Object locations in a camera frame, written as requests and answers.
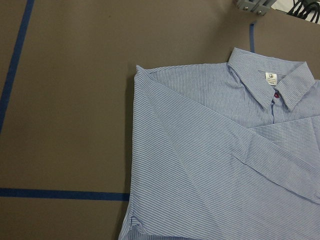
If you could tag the blue striped button-up shirt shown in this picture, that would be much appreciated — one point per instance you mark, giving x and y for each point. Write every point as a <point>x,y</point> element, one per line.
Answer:
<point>226,151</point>

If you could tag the grey metal bracket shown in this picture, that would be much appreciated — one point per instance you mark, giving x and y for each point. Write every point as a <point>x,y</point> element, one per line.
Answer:
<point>259,7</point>

